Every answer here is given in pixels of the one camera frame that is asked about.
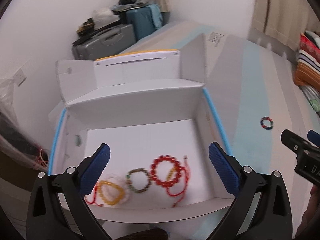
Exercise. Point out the teal suitcase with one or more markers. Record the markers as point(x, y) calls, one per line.
point(145, 20)

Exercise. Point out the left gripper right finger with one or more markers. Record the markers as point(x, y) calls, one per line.
point(261, 207)

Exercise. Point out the grey suitcase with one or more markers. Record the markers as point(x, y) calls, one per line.
point(106, 43)

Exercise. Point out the right hand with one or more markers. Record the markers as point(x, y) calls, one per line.
point(311, 209)

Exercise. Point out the floral quilt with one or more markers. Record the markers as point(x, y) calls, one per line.
point(312, 96)

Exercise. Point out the red cord bracelet gold bar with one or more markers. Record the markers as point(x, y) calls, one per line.
point(94, 197)

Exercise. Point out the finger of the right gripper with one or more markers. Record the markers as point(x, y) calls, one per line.
point(294, 142)
point(314, 138)

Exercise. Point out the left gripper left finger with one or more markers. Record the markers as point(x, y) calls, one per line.
point(45, 217)

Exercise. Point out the striped orange pillow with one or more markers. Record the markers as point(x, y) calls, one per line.
point(307, 70)

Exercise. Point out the beige curtain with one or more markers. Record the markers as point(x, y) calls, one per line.
point(277, 24)

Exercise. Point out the blue white cardboard box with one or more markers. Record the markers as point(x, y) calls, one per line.
point(154, 112)

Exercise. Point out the striped bed sheet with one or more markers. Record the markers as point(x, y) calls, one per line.
point(253, 92)

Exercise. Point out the white plastic bag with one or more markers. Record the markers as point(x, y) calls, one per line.
point(103, 17)

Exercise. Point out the wall socket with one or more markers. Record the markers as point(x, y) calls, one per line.
point(19, 77)

